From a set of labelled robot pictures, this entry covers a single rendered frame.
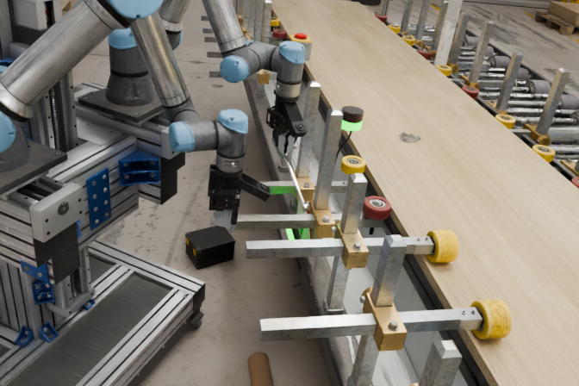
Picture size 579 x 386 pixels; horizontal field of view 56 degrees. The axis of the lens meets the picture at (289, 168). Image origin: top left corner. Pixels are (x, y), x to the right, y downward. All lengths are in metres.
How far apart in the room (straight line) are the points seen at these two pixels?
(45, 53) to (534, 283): 1.23
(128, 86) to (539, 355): 1.30
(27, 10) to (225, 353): 1.46
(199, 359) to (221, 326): 0.20
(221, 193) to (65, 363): 0.90
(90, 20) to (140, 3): 0.11
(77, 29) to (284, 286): 1.75
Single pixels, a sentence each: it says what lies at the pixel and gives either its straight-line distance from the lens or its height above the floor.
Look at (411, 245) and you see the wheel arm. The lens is 1.39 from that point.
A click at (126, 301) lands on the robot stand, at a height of 0.21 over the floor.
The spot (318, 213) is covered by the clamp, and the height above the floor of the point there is 0.87.
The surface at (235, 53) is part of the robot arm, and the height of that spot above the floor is 1.27.
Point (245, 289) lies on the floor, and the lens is 2.60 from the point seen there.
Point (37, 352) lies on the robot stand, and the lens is 2.10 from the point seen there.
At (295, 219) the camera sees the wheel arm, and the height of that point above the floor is 0.86.
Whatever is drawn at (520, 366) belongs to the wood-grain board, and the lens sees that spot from 1.27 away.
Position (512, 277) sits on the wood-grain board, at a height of 0.90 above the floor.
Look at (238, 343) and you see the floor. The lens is 2.37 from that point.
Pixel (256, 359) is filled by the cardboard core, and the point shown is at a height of 0.08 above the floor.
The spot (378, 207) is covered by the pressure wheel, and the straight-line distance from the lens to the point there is 1.60.
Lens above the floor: 1.74
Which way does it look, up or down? 29 degrees down
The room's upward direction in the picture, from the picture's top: 7 degrees clockwise
